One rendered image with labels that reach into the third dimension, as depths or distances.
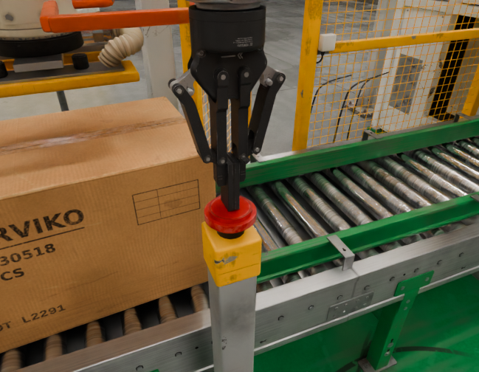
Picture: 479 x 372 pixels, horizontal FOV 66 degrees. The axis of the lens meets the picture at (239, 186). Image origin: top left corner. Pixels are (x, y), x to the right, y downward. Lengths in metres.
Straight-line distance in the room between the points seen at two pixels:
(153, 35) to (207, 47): 1.50
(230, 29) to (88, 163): 0.54
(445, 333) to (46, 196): 1.57
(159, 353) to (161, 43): 1.38
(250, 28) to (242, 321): 0.43
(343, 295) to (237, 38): 0.85
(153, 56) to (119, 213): 1.17
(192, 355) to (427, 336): 1.09
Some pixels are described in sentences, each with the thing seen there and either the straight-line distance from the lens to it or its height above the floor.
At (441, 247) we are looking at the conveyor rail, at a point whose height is 0.59.
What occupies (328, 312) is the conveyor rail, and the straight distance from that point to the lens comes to 1.10.
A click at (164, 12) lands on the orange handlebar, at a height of 1.25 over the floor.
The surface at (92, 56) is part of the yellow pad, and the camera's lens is 0.94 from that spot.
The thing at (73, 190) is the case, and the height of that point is 0.93.
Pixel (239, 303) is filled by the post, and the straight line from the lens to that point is 0.58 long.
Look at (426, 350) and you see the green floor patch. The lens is 1.74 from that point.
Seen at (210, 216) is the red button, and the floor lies 1.03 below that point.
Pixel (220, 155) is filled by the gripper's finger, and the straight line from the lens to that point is 0.42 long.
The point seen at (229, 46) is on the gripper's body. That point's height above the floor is 1.25.
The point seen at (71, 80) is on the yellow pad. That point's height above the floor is 1.12.
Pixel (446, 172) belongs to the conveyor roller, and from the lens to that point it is 1.76.
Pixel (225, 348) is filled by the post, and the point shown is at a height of 0.78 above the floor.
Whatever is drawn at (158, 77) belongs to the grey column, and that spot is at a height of 0.80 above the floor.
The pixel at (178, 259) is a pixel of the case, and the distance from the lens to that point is 0.96.
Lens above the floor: 1.33
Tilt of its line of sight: 33 degrees down
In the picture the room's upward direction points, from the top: straight up
